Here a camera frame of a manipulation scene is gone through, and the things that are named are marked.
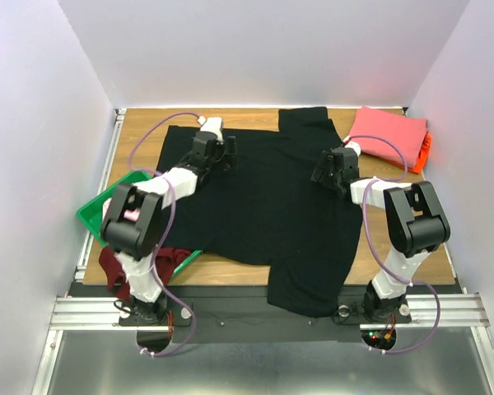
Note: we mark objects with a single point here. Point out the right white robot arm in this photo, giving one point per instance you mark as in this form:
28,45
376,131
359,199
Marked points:
416,224

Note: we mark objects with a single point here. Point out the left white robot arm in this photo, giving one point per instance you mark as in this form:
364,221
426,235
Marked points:
139,217

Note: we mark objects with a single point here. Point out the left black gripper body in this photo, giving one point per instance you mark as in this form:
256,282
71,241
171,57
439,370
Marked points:
219,155

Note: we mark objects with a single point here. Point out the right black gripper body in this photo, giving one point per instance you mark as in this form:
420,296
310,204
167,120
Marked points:
327,174

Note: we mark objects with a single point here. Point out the pink t shirt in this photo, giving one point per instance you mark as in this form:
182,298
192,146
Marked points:
131,215

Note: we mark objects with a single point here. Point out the folded orange t shirt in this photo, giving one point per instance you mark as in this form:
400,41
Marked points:
416,153

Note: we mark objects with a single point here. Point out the aluminium frame rail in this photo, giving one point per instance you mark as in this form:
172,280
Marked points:
453,322

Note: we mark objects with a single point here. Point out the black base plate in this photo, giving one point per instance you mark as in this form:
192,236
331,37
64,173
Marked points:
241,314

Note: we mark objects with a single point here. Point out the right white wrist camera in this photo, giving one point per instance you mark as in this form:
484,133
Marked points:
350,144

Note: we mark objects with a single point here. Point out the folded coral t shirt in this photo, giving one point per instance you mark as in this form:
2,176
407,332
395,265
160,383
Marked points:
371,126

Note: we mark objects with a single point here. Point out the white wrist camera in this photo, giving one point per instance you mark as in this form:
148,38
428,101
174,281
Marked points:
350,144
212,125

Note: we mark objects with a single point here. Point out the dark red t shirt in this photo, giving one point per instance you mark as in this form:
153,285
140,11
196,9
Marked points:
167,260

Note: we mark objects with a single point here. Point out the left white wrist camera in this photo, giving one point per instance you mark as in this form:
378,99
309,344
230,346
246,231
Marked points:
212,125

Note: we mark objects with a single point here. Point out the black t shirt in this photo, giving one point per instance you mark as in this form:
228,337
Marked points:
267,211

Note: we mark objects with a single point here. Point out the green plastic tray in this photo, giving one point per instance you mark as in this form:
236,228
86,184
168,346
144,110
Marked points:
91,216

